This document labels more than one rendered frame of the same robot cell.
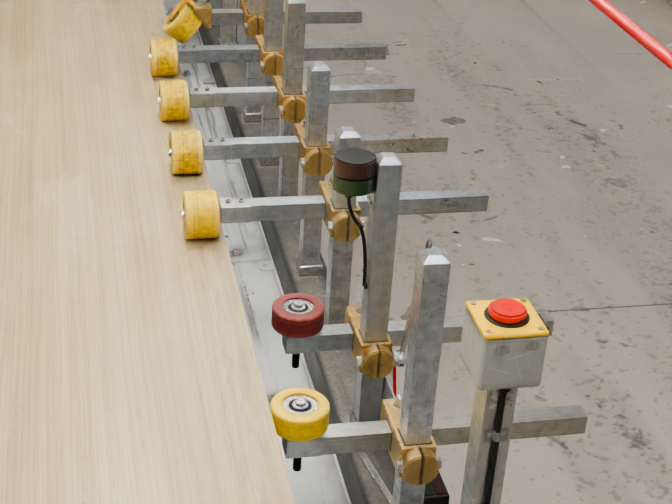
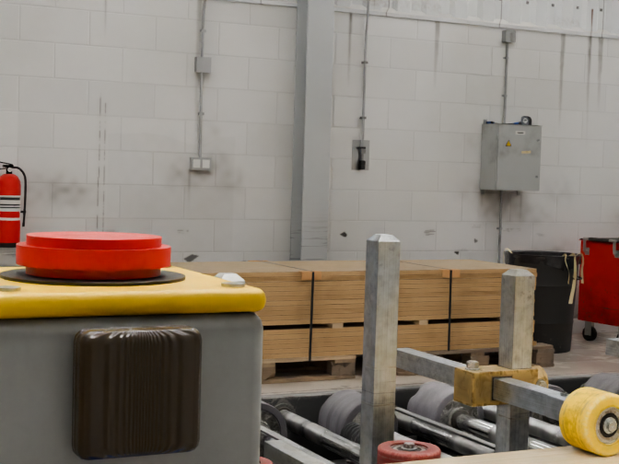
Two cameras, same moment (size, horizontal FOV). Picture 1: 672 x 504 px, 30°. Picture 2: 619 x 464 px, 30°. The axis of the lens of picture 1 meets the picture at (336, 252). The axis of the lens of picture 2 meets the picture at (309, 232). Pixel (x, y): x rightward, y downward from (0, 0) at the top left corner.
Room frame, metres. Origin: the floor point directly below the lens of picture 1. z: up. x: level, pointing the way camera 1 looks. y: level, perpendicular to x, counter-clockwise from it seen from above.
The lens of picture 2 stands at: (1.11, -0.49, 1.25)
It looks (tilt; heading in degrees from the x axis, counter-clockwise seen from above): 3 degrees down; 77
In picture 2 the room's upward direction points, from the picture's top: 2 degrees clockwise
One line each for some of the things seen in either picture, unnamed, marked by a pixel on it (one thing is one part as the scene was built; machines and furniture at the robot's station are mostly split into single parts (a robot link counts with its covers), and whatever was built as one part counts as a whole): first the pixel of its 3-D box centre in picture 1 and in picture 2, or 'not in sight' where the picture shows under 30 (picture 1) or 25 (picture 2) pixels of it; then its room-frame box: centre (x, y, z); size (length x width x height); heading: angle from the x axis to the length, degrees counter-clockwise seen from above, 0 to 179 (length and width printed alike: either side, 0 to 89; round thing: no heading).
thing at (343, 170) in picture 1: (354, 163); not in sight; (1.61, -0.02, 1.16); 0.06 x 0.06 x 0.02
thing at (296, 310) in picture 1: (296, 335); not in sight; (1.63, 0.05, 0.85); 0.08 x 0.08 x 0.11
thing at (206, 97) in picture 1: (294, 94); not in sight; (2.39, 0.10, 0.95); 0.50 x 0.04 x 0.04; 103
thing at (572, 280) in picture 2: not in sight; (541, 299); (4.63, 7.34, 0.36); 0.58 x 0.56 x 0.72; 103
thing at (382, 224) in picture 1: (376, 300); not in sight; (1.62, -0.06, 0.93); 0.04 x 0.04 x 0.48; 13
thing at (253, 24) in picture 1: (254, 18); not in sight; (2.86, 0.23, 0.95); 0.14 x 0.06 x 0.05; 13
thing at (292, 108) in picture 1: (289, 98); not in sight; (2.37, 0.11, 0.95); 0.14 x 0.06 x 0.05; 13
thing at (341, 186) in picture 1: (353, 180); not in sight; (1.61, -0.02, 1.14); 0.06 x 0.06 x 0.02
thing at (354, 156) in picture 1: (351, 223); not in sight; (1.61, -0.02, 1.07); 0.06 x 0.06 x 0.22; 13
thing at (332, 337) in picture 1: (419, 332); not in sight; (1.68, -0.14, 0.84); 0.43 x 0.03 x 0.04; 103
